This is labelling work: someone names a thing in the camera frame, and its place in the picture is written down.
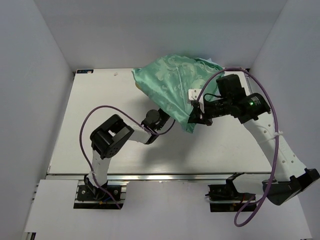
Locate light blue pillowcase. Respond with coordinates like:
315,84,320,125
132,54,223,134

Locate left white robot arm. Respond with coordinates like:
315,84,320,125
84,109,170,200

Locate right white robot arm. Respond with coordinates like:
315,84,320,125
188,74,320,206

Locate left blue table sticker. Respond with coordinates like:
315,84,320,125
76,69,94,74

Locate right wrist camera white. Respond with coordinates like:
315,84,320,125
187,88,204,110

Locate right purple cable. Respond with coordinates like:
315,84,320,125
196,66,280,228

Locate purple cable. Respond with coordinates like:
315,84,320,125
78,105,176,210
196,66,280,228

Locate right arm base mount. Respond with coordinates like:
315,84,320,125
205,173,254,213

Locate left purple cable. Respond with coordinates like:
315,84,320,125
78,105,176,210

